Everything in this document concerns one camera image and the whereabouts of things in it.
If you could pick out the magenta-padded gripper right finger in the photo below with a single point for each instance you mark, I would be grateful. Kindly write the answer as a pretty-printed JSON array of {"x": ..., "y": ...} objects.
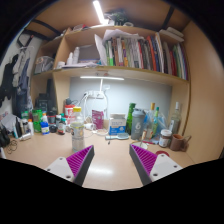
[{"x": 146, "y": 163}]

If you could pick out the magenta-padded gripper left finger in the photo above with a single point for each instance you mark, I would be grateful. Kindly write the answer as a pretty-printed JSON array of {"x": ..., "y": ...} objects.
[{"x": 78, "y": 163}]

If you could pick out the clear yellow-capped drink bottle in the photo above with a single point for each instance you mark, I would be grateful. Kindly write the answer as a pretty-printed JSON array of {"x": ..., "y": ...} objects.
[{"x": 77, "y": 133}]

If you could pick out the flat round red coaster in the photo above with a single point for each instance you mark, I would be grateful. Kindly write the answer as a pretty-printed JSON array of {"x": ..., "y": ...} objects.
[{"x": 162, "y": 153}]

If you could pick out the brown jar with white lid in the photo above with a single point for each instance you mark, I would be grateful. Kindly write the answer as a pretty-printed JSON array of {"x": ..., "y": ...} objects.
[{"x": 164, "y": 138}]

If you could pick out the brown mug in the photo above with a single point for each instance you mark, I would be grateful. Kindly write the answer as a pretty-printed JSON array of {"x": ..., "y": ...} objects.
[{"x": 176, "y": 142}]

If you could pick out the white paper roll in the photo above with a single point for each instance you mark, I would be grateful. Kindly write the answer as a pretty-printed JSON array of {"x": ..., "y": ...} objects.
[{"x": 90, "y": 126}]

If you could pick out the pale blue hairbrush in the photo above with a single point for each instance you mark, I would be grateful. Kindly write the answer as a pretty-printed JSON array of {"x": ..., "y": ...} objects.
[{"x": 118, "y": 136}]

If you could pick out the grey shaker bottle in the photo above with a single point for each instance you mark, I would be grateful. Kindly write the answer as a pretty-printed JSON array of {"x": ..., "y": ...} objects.
[{"x": 137, "y": 125}]

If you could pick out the dark bottle with green cap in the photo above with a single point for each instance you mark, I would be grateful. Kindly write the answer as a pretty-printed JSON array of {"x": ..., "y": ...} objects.
[{"x": 61, "y": 126}]

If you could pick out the slim bottle with green cap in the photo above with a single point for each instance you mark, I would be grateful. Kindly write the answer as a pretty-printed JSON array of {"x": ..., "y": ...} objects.
[{"x": 156, "y": 121}]

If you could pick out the small black round jar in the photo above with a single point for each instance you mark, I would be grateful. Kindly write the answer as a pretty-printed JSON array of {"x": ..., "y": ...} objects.
[{"x": 53, "y": 128}]

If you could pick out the slim bottle with gold cap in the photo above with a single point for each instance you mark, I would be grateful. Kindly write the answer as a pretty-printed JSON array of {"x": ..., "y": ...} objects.
[{"x": 152, "y": 116}]

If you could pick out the green glass bottle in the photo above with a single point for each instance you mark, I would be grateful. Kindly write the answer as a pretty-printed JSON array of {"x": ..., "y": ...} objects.
[{"x": 130, "y": 118}]

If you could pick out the white jar with blue lid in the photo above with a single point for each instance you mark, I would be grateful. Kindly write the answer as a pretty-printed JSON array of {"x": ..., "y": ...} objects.
[{"x": 45, "y": 128}]

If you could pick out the magenta pouch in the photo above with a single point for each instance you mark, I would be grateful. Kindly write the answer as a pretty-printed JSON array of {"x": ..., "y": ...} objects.
[{"x": 98, "y": 119}]

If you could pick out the white and blue carton box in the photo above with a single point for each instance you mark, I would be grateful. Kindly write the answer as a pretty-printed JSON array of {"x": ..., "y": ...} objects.
[{"x": 117, "y": 125}]

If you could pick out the red and white canister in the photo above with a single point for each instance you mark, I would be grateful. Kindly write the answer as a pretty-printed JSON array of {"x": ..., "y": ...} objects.
[{"x": 69, "y": 113}]

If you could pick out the clear glass bottle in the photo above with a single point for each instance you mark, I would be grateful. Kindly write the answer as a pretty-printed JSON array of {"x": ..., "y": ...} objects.
[{"x": 175, "y": 120}]

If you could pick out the dark jar with red label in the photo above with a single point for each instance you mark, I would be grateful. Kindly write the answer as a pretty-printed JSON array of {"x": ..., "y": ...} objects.
[{"x": 51, "y": 118}]

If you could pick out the white bottle orange cap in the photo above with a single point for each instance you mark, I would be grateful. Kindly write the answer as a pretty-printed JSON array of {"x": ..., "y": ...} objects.
[{"x": 31, "y": 127}]

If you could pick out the silver tube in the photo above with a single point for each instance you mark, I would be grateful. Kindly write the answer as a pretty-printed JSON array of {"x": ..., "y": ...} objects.
[{"x": 25, "y": 136}]

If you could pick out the green plastic container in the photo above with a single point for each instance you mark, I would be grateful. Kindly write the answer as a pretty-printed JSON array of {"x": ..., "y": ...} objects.
[{"x": 37, "y": 120}]

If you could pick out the black desktop appliance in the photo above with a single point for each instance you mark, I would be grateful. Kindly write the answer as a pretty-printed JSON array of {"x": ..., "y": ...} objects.
[{"x": 45, "y": 100}]

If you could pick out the white LED desk lamp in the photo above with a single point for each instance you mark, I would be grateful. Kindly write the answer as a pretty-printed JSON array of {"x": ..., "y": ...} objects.
[{"x": 101, "y": 77}]

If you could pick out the wooden shelf unit with books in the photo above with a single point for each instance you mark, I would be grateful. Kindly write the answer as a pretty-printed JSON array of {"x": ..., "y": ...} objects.
[{"x": 126, "y": 71}]

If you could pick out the hanging clothes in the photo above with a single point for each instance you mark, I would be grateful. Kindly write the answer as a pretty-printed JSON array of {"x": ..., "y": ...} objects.
[{"x": 18, "y": 80}]

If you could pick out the ceiling tube light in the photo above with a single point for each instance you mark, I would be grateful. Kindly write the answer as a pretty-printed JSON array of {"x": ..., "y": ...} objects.
[{"x": 99, "y": 12}]

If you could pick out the white wall power strip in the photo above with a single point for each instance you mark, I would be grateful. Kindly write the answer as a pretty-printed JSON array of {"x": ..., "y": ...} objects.
[{"x": 95, "y": 94}]

